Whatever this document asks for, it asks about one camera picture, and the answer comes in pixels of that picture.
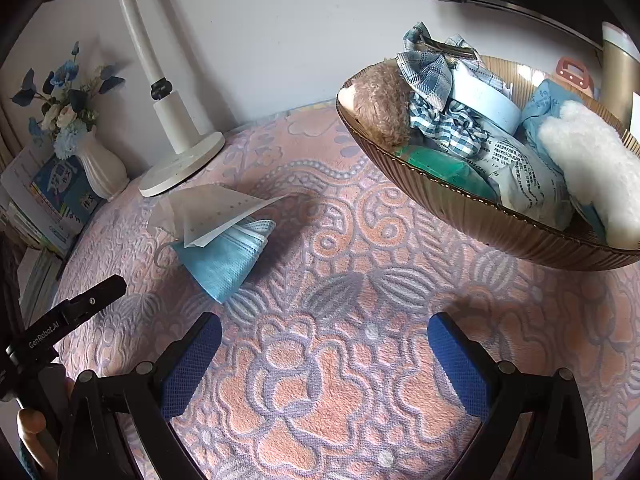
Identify stack of books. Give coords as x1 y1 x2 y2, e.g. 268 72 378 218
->
0 145 76 322

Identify pink plastic holder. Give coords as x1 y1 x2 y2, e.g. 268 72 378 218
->
554 56 597 100

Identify blue face mask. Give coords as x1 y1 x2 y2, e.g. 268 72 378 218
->
156 219 277 305

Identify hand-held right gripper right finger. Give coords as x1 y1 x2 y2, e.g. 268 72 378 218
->
427 311 593 480

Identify blue and white artificial flowers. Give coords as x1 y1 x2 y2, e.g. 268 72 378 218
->
10 41 126 161

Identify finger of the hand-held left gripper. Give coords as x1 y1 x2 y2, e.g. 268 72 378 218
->
56 275 128 331

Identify gold and white bottle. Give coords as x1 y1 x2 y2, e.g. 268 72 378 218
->
600 21 640 132

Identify light blue ribbon roll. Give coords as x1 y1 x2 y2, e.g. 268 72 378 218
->
451 66 524 135

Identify brown plush toy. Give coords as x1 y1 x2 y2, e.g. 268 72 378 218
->
345 66 414 147

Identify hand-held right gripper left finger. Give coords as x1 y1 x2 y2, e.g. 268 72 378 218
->
57 312 223 480

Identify pink floral tablecloth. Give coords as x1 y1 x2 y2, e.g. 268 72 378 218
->
50 102 640 480

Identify blue gingham scrunchie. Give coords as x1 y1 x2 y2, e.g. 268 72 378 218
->
409 96 490 160

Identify gold ribbed bowl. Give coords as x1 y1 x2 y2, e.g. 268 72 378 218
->
336 54 640 272

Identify green pouch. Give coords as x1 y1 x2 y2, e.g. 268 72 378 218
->
399 144 497 202

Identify person's left hand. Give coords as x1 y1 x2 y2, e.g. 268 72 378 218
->
16 376 77 467

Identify white fluffy plush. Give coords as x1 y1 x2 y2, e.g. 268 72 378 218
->
539 100 640 250

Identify white desk lamp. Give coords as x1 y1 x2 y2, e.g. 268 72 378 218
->
45 0 227 198

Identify white printed packet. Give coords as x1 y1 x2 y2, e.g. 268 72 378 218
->
486 131 575 227

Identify blue drawstring bag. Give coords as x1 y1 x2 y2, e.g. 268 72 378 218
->
520 79 608 242

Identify plaid bow hair clip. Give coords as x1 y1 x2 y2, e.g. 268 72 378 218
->
397 35 507 112

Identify white ribbed vase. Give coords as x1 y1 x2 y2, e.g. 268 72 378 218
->
74 126 131 202

